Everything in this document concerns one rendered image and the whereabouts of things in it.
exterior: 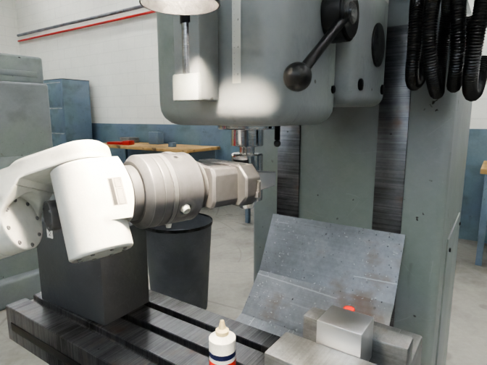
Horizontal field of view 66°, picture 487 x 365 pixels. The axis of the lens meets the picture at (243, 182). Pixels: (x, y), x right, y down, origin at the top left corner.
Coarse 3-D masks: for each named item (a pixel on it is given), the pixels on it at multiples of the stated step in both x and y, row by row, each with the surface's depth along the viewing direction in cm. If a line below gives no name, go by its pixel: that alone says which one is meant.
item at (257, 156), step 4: (236, 152) 57; (256, 152) 57; (232, 156) 55; (236, 156) 54; (240, 156) 53; (244, 156) 53; (248, 156) 53; (252, 156) 53; (256, 156) 54; (260, 156) 54; (232, 160) 55; (236, 160) 54; (240, 160) 54; (244, 160) 53; (248, 160) 53; (252, 160) 53; (256, 160) 54; (260, 160) 54
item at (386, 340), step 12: (312, 312) 58; (324, 312) 58; (312, 324) 57; (384, 324) 62; (312, 336) 57; (372, 336) 52; (384, 336) 52; (396, 336) 52; (408, 336) 52; (420, 336) 59; (372, 348) 52; (384, 348) 51; (396, 348) 50; (408, 348) 49; (420, 348) 58; (372, 360) 52; (384, 360) 51; (396, 360) 50; (408, 360) 50; (420, 360) 59
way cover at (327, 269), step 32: (288, 224) 94; (320, 224) 90; (288, 256) 92; (320, 256) 88; (352, 256) 84; (384, 256) 81; (256, 288) 92; (288, 288) 88; (320, 288) 85; (352, 288) 82; (384, 288) 79; (256, 320) 86; (288, 320) 84; (384, 320) 76
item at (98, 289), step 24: (48, 240) 80; (144, 240) 81; (48, 264) 82; (72, 264) 77; (96, 264) 72; (120, 264) 76; (144, 264) 82; (48, 288) 83; (72, 288) 78; (96, 288) 74; (120, 288) 77; (144, 288) 82; (96, 312) 75; (120, 312) 77
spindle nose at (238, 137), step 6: (234, 132) 53; (240, 132) 53; (246, 132) 53; (252, 132) 53; (258, 132) 53; (234, 138) 54; (240, 138) 53; (246, 138) 53; (252, 138) 53; (258, 138) 53; (234, 144) 54; (240, 144) 53; (246, 144) 53; (252, 144) 53; (258, 144) 53
